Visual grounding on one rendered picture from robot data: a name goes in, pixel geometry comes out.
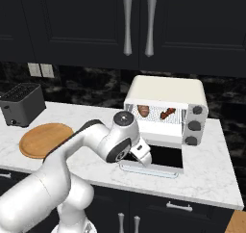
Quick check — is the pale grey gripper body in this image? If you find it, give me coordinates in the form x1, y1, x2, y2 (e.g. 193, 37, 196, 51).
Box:
135, 148, 154, 168

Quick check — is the toaster oven glass door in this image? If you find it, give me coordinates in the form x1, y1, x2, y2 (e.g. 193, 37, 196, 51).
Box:
118, 140, 185, 179

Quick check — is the brown baguette bread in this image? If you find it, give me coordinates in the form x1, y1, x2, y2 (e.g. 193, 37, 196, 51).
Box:
136, 104, 151, 118

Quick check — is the dark toaster oven knob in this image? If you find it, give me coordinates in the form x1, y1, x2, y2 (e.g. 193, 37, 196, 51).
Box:
184, 135, 198, 146
187, 119, 202, 132
192, 105, 204, 116

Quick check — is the dark base cupboard door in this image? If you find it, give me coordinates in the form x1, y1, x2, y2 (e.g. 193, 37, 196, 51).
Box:
128, 211, 227, 233
84, 185, 131, 233

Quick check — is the white toaster oven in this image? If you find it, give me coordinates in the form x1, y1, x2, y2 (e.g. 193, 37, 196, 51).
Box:
123, 75, 209, 149

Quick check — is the black slot toaster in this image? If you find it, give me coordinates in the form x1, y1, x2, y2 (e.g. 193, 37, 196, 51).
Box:
0, 82, 47, 128

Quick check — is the dark drawer front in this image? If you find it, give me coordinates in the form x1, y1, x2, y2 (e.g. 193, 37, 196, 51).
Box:
129, 192, 235, 233
0, 168, 32, 196

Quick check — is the round wooden cutting board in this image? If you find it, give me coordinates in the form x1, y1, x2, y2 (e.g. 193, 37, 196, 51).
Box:
18, 122, 75, 160

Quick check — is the toaster oven door handle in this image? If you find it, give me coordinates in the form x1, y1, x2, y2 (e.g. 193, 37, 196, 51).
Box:
118, 163, 180, 180

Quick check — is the short silver cupboard handle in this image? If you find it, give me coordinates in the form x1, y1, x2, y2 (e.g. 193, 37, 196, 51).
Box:
133, 215, 141, 233
117, 212, 126, 233

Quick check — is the pale wall outlet plate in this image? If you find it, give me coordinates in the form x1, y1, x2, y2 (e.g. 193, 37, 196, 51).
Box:
39, 63, 56, 79
27, 62, 43, 78

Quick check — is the long silver cupboard handle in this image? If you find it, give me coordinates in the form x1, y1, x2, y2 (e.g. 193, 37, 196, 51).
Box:
122, 0, 134, 57
144, 0, 159, 58

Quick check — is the dark wall cupboard door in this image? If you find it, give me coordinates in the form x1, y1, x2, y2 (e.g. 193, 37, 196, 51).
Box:
0, 0, 37, 64
18, 0, 141, 71
138, 0, 246, 79

